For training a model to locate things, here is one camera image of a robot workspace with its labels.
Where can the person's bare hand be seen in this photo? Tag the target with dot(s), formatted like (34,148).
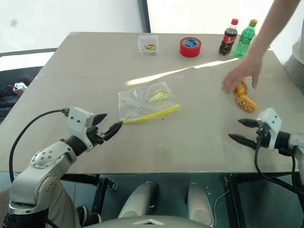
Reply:
(247,70)

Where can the red tape roll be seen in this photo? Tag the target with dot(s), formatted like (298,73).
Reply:
(190,48)

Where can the clear plastic box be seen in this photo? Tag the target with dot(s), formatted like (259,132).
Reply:
(142,40)

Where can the sesame topped bread roll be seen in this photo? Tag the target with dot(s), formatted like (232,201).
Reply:
(247,104)

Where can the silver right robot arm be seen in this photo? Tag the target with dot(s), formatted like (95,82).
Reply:
(297,142)

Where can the dark side bench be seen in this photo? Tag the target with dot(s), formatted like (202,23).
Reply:
(23,73)

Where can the green bottle yellow cap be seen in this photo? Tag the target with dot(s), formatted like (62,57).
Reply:
(245,40)

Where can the grey robot torso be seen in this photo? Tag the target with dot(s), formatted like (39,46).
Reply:
(118,222)

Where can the small red white device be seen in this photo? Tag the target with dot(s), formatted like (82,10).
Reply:
(20,88)

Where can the black metal table frame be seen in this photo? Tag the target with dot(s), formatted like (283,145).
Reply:
(235,202)

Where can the cola bottle red cap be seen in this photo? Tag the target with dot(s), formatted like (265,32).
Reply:
(229,40)

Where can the black shoe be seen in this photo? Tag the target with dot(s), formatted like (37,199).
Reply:
(93,218)

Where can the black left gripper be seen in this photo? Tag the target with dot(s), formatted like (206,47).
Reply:
(95,136)

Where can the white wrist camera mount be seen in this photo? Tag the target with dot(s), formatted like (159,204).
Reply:
(77,118)
(272,121)

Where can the small yellow clips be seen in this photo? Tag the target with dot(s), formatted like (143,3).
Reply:
(149,47)

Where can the small golden bread roll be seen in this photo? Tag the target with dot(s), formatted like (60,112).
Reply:
(242,89)

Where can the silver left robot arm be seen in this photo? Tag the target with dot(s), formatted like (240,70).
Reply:
(47,156)

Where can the person's grey shirt torso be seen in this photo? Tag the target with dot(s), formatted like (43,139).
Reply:
(297,61)

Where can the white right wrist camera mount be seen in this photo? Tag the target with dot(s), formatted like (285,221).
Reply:
(272,121)

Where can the khaki trouser leg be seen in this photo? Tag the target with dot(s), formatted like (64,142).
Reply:
(64,204)

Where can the person's bare forearm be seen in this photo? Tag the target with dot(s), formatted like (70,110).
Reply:
(273,23)

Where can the grey rounded robot leg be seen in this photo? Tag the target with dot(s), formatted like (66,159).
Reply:
(198,204)
(137,199)

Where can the black window pillar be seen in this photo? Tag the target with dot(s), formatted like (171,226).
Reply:
(145,16)

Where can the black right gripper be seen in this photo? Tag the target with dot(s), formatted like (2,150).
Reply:
(264,139)

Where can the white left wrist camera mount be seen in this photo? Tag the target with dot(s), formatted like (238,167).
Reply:
(77,118)

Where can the yellow mesh bag with fruit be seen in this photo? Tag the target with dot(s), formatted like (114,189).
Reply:
(142,104)

